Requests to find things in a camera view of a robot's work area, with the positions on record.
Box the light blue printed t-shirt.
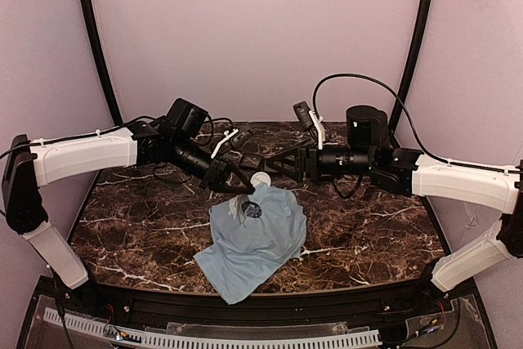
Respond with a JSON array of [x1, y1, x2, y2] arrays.
[[194, 183, 307, 305]]

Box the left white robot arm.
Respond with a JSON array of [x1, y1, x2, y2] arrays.
[[2, 122, 254, 289]]

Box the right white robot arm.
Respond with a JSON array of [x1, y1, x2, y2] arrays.
[[266, 103, 522, 293]]

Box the left black display box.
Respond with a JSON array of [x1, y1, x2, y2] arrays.
[[239, 153, 265, 171]]

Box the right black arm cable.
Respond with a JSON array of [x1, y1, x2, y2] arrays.
[[311, 74, 454, 162]]

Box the black front frame rail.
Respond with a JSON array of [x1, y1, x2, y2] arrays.
[[64, 281, 448, 328]]

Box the white slotted cable duct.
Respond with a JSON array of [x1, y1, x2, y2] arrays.
[[39, 307, 382, 348]]

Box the right black frame post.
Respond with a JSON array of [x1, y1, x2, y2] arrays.
[[386, 0, 439, 134]]

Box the black frame post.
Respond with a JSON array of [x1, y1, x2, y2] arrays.
[[386, 0, 439, 134], [80, 0, 123, 125]]

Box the left black frame post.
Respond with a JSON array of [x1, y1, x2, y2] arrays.
[[80, 0, 123, 125]]

